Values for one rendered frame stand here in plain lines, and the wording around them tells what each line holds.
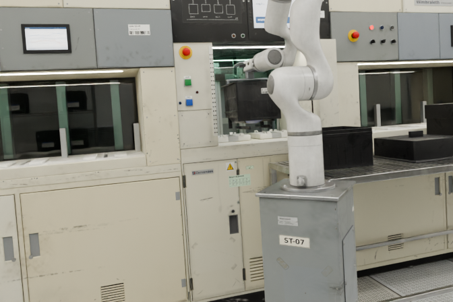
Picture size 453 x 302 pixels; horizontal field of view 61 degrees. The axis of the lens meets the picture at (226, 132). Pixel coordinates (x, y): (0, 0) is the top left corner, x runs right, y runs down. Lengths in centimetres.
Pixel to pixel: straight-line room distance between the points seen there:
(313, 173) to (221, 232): 86
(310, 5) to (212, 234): 125
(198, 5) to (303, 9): 83
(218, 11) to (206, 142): 67
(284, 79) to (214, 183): 87
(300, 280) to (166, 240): 86
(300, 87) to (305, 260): 56
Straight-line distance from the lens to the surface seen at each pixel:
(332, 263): 132
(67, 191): 195
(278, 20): 154
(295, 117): 132
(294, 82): 130
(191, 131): 196
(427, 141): 196
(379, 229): 251
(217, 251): 209
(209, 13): 204
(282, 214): 132
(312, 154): 133
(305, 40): 133
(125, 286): 208
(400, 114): 311
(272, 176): 205
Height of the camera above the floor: 104
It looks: 3 degrees down
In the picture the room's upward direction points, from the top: 4 degrees counter-clockwise
